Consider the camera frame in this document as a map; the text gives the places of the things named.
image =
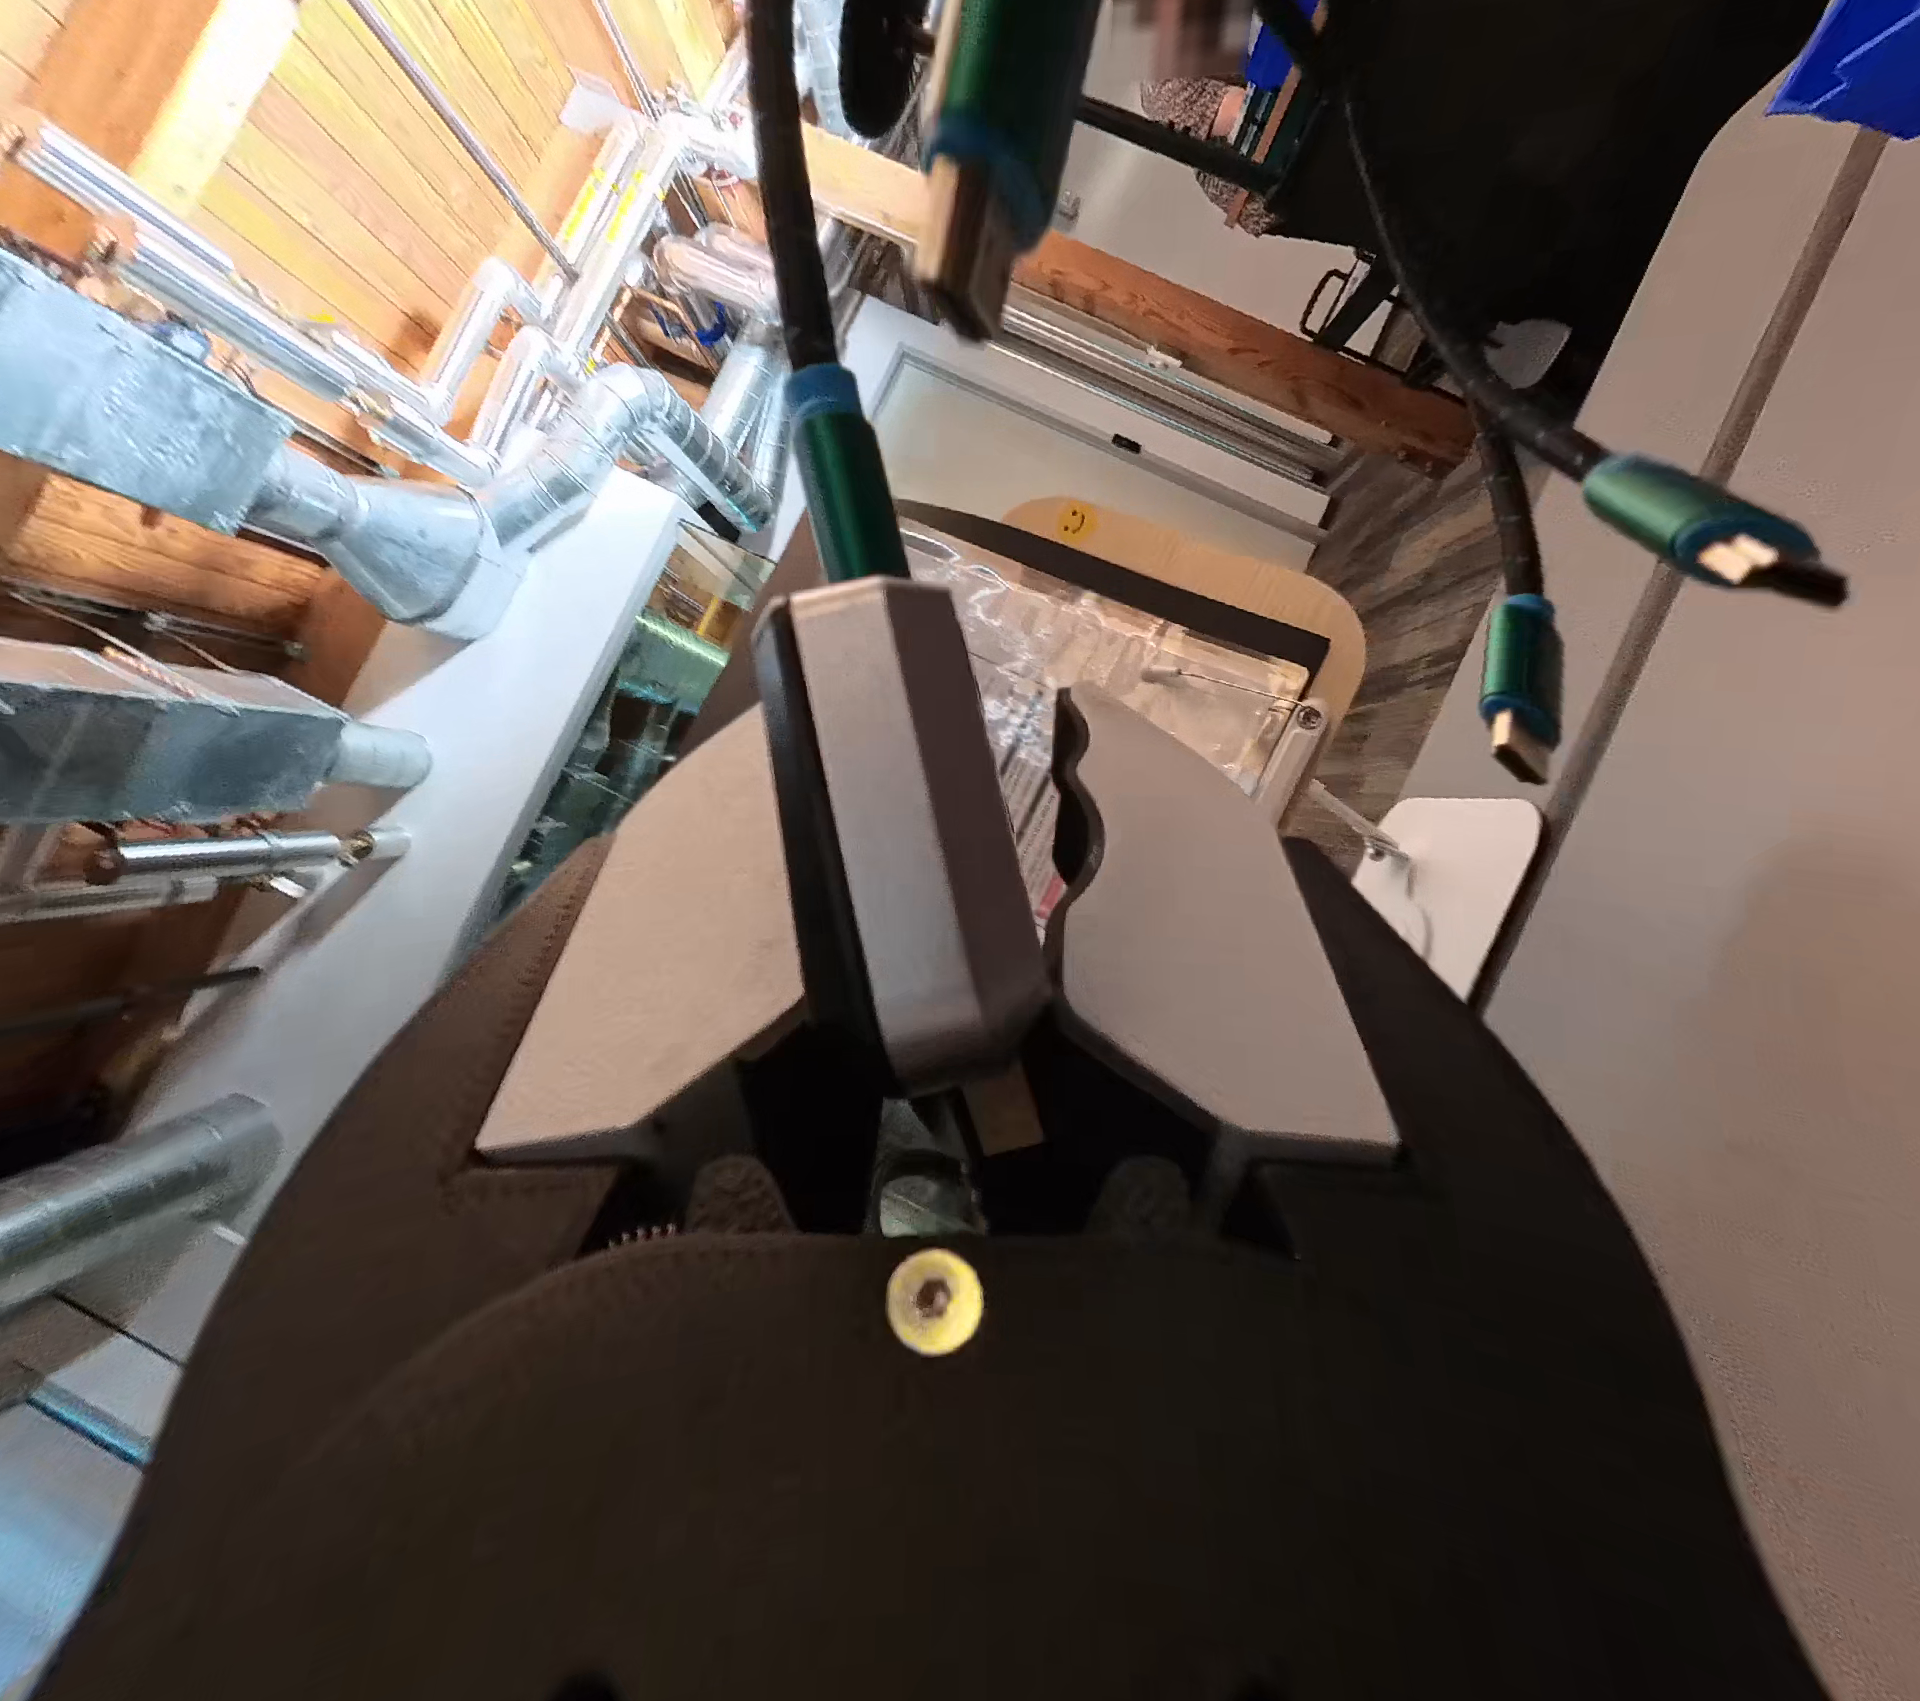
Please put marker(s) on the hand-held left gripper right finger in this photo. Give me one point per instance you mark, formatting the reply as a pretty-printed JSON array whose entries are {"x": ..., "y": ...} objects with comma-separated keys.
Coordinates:
[{"x": 1214, "y": 968}]

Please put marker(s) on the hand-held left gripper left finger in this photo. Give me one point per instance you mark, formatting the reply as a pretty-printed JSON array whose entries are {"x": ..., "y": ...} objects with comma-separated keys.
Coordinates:
[{"x": 660, "y": 982}]

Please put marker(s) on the dark grey adapter hub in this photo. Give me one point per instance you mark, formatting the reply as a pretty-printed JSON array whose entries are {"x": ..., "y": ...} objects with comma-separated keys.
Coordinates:
[{"x": 931, "y": 831}]

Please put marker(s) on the blue storage bin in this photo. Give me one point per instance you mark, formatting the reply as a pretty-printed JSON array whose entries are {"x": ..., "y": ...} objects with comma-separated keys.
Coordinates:
[{"x": 1869, "y": 36}]

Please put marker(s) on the clear plastic case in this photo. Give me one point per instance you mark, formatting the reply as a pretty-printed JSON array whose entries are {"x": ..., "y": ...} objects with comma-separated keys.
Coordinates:
[{"x": 1184, "y": 682}]

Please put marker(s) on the black round fan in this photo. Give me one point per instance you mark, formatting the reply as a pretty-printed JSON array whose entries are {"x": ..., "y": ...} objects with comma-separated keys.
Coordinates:
[{"x": 884, "y": 15}]

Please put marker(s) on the silver round duct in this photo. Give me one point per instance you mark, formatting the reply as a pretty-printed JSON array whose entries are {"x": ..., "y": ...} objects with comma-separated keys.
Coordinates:
[
  {"x": 120, "y": 1199},
  {"x": 421, "y": 532}
]

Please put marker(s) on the silver rectangular duct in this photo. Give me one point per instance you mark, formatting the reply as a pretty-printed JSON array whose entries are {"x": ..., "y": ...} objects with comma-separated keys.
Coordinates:
[
  {"x": 150, "y": 741},
  {"x": 120, "y": 396}
]

